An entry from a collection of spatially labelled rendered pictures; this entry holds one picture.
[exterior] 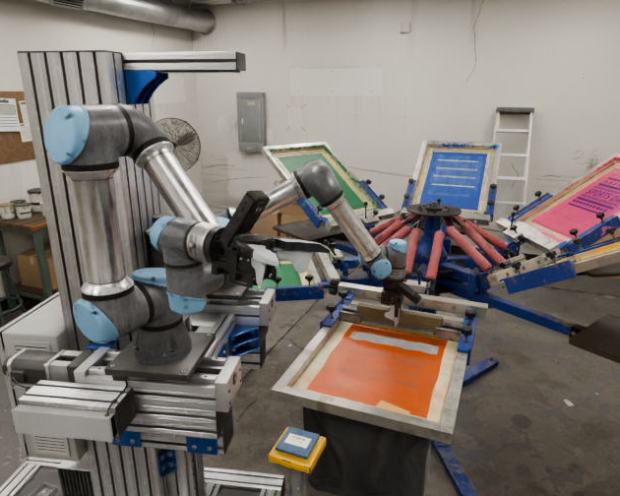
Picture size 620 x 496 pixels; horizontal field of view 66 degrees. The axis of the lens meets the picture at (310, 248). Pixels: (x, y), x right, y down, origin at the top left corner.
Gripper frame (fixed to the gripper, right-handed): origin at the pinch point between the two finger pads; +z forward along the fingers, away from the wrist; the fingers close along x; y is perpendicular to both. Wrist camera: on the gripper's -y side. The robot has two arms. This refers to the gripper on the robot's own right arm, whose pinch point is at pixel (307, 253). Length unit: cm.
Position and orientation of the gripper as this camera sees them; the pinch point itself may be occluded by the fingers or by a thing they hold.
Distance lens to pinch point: 78.9
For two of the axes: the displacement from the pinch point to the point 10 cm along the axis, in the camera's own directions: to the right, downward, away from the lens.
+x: -5.4, 1.3, -8.3
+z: 8.4, 1.7, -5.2
